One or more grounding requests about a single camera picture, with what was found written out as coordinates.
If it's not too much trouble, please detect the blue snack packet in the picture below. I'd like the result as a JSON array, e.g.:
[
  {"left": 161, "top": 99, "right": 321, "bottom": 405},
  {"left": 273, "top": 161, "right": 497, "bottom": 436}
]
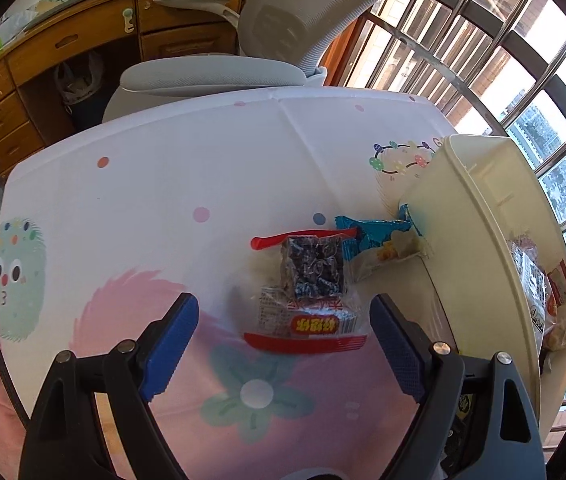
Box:
[{"left": 335, "top": 203, "right": 434, "bottom": 281}]

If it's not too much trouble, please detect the large clear white-label packet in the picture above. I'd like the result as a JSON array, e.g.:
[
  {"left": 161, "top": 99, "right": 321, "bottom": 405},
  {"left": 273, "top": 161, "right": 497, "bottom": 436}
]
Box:
[{"left": 508, "top": 239, "right": 548, "bottom": 336}]

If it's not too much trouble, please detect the metal window grille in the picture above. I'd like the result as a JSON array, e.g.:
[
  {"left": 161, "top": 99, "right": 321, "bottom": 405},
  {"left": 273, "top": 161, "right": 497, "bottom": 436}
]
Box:
[{"left": 320, "top": 0, "right": 566, "bottom": 431}]

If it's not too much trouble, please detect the cartoon printed tablecloth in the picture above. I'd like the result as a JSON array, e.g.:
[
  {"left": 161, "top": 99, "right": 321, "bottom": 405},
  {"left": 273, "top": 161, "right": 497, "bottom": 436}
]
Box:
[{"left": 0, "top": 85, "right": 544, "bottom": 480}]

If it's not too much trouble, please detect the wooden desk with drawers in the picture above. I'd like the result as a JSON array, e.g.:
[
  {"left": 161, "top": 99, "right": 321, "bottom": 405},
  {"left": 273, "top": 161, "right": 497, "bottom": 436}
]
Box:
[{"left": 0, "top": 0, "right": 248, "bottom": 178}]

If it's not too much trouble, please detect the grey office chair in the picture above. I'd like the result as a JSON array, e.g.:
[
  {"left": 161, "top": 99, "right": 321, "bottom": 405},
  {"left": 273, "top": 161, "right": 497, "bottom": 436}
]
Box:
[{"left": 102, "top": 0, "right": 434, "bottom": 123}]

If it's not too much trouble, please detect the clear red-edged jujube packet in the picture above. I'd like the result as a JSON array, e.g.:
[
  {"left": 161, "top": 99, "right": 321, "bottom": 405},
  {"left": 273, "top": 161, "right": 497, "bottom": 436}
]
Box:
[{"left": 243, "top": 227, "right": 368, "bottom": 356}]

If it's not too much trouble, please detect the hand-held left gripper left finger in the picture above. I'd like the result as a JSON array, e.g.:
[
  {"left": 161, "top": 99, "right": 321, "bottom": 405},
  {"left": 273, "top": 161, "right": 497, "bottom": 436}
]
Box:
[{"left": 18, "top": 292, "right": 200, "bottom": 480}]

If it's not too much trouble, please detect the white plastic storage bin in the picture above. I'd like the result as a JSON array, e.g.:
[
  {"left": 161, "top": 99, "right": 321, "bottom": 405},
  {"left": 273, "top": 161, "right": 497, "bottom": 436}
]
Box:
[{"left": 397, "top": 134, "right": 566, "bottom": 461}]

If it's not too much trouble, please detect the red and white bowl-print packet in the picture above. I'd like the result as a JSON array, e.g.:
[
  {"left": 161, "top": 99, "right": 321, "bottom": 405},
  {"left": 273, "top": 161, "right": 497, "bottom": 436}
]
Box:
[{"left": 545, "top": 260, "right": 566, "bottom": 316}]

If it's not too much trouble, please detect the pale yellow cracker packet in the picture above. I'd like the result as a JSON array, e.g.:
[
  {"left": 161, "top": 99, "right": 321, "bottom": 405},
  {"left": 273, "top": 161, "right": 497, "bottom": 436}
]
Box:
[{"left": 545, "top": 312, "right": 566, "bottom": 352}]

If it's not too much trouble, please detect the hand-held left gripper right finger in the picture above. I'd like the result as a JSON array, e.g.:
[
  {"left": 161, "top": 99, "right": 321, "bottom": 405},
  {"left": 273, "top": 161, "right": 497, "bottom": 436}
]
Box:
[{"left": 369, "top": 294, "right": 548, "bottom": 480}]

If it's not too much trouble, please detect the trash bin with bag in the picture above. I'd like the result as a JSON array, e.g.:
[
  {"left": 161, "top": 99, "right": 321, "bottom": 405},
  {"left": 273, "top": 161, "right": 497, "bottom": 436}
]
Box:
[{"left": 54, "top": 52, "right": 105, "bottom": 131}]

